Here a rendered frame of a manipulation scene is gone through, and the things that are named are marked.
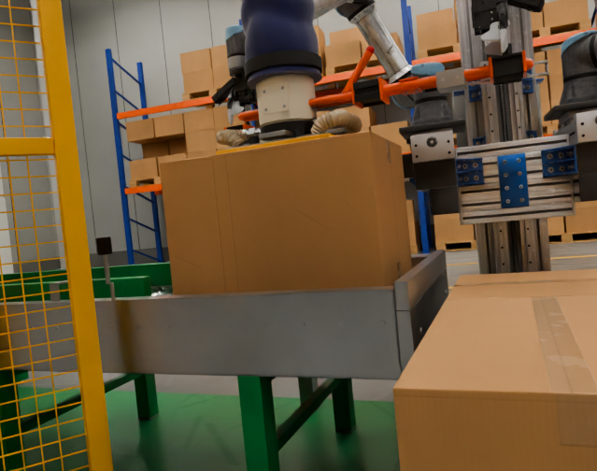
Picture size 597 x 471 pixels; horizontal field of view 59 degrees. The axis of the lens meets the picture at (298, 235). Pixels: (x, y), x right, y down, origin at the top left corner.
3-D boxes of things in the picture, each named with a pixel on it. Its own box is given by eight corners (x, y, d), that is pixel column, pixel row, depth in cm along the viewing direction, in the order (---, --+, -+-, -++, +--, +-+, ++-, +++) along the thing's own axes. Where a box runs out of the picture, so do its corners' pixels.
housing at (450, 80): (436, 89, 135) (434, 71, 134) (440, 94, 141) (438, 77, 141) (465, 84, 132) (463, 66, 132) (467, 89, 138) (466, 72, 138)
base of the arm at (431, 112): (413, 133, 201) (411, 107, 201) (454, 127, 197) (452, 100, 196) (409, 127, 187) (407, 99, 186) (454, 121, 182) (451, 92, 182)
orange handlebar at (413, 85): (205, 128, 162) (203, 116, 162) (250, 137, 190) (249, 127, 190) (534, 67, 126) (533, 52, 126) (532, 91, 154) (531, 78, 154)
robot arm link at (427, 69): (422, 96, 184) (419, 57, 184) (405, 105, 197) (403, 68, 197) (454, 94, 187) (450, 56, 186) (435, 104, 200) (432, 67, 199)
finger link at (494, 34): (482, 57, 127) (480, 32, 131) (508, 51, 124) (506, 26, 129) (480, 47, 124) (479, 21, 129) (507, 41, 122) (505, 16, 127)
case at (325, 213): (174, 306, 148) (158, 163, 146) (240, 284, 185) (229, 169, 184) (385, 299, 126) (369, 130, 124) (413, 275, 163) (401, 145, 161)
